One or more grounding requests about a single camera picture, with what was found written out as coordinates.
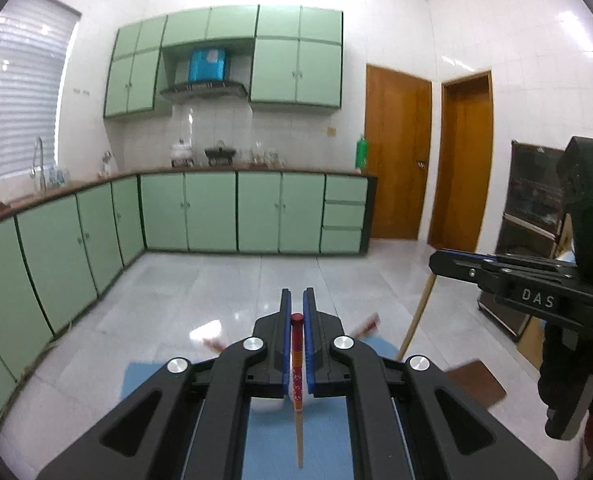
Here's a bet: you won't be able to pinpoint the curved bamboo chopstick red end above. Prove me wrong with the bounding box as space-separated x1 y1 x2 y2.
396 274 437 362

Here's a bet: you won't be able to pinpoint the red orange patterned chopstick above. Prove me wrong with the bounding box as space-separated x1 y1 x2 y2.
351 313 380 339

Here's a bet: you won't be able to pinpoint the red patterned bamboo chopstick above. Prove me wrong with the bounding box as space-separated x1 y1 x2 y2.
291 313 304 469

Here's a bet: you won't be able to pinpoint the green lower kitchen cabinets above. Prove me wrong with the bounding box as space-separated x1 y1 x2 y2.
0 170 377 414

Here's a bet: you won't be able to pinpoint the green kitchen cabinets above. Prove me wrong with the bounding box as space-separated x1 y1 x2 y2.
0 170 377 414
103 4 344 119

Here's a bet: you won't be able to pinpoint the green upper kitchen cabinets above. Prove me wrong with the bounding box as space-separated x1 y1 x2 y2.
103 4 344 119

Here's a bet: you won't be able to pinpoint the white twin utensil holder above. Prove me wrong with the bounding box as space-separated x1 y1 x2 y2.
251 394 343 413

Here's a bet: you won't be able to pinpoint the blue table mat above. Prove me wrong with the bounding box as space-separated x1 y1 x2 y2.
119 336 403 480

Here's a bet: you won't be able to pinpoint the black oven cabinet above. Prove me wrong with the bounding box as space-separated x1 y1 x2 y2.
477 138 570 344

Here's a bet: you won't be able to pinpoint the red brown chopstick in holder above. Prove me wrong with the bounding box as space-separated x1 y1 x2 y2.
203 339 226 354

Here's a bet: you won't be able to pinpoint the brown floor mat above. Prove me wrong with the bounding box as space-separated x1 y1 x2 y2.
446 360 507 410

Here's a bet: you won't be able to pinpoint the right wooden door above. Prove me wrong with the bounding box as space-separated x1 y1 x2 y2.
427 70 494 252

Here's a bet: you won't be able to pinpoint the wooden door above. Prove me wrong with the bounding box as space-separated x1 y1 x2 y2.
427 70 494 252
365 65 432 240

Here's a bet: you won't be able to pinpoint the green bottle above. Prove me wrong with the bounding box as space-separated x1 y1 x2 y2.
355 136 369 174

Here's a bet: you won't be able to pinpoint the left wooden door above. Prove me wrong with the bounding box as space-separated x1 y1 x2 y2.
365 65 432 240

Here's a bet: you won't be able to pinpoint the glass jars on counter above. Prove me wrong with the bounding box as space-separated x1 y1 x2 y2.
240 144 287 168

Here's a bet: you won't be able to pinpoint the chrome sink faucet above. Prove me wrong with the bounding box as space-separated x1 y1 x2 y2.
30 136 47 194

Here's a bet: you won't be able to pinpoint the range hood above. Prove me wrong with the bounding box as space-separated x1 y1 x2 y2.
160 80 248 104

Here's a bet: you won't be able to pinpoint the blue box above hood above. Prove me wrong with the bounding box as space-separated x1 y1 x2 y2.
188 48 227 82

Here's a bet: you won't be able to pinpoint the white window blinds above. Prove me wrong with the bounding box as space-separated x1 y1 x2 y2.
0 0 80 178

